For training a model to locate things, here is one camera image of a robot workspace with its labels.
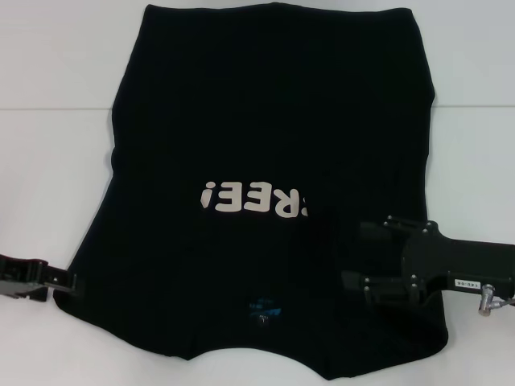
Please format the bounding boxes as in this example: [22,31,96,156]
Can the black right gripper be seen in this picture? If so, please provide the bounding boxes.
[340,216,515,310]

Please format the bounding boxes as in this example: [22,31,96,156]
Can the black shirt with FREE print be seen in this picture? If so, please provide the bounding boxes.
[53,2,452,386]

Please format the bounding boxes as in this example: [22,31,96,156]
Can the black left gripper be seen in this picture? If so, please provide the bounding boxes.
[0,253,80,302]

